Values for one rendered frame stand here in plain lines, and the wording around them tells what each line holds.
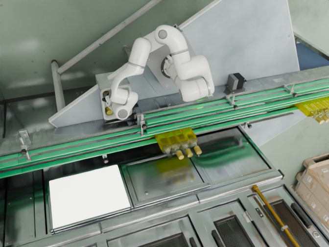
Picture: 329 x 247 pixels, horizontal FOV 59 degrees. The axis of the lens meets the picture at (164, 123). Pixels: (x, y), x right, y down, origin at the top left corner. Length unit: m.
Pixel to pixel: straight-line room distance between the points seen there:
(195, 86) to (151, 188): 0.66
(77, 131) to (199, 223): 0.88
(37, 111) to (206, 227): 1.49
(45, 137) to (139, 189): 0.62
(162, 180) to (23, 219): 0.77
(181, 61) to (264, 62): 0.91
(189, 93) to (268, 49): 0.88
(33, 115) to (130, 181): 0.98
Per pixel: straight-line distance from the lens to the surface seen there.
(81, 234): 1.60
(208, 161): 1.93
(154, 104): 1.81
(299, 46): 2.88
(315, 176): 5.35
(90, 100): 1.77
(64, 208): 1.70
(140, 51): 1.38
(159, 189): 1.71
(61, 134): 1.81
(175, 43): 1.37
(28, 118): 2.34
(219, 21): 1.81
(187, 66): 1.38
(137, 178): 1.76
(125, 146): 1.80
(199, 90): 1.40
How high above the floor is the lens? 2.18
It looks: 44 degrees down
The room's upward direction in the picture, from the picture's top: 151 degrees clockwise
